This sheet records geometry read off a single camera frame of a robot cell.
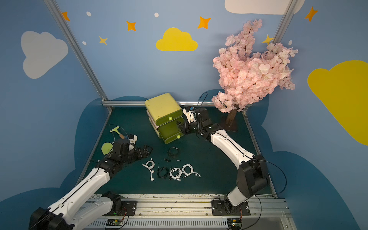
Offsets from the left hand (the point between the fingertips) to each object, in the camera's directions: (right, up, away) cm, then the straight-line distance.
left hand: (148, 148), depth 82 cm
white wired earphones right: (+23, -15, +6) cm, 28 cm away
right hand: (+20, +14, 0) cm, 24 cm away
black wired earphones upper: (+13, -5, +15) cm, 21 cm away
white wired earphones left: (0, -14, +6) cm, 15 cm away
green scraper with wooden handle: (-30, +10, +22) cm, 39 cm away
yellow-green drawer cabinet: (+7, +22, +10) cm, 25 cm away
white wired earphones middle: (+16, -16, +4) cm, 23 cm away
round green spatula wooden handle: (-33, -2, +16) cm, 37 cm away
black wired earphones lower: (+10, -17, +4) cm, 20 cm away
